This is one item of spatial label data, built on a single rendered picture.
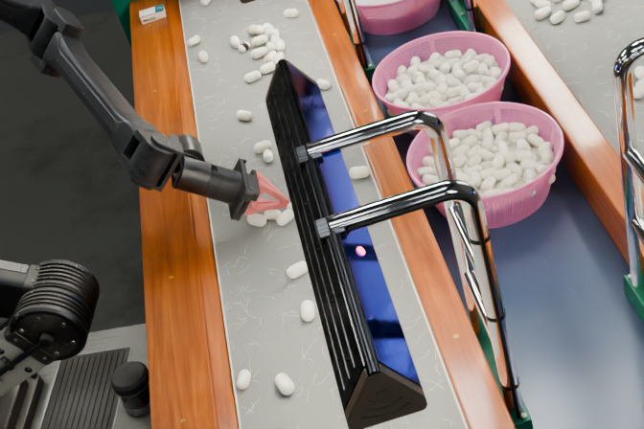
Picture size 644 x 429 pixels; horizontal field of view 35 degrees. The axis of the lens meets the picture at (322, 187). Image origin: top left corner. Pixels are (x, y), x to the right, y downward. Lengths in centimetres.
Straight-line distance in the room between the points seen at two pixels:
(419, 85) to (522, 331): 62
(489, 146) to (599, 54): 32
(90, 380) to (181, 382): 54
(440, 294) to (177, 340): 41
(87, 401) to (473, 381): 86
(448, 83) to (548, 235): 43
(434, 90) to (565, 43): 27
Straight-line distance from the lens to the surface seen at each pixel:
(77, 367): 210
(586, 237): 171
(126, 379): 190
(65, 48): 190
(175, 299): 167
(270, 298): 164
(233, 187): 172
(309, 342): 155
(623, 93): 134
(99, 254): 315
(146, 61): 235
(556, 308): 160
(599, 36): 206
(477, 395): 139
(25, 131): 392
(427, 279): 155
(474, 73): 204
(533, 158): 178
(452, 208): 135
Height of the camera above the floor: 183
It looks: 37 degrees down
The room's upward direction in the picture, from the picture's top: 18 degrees counter-clockwise
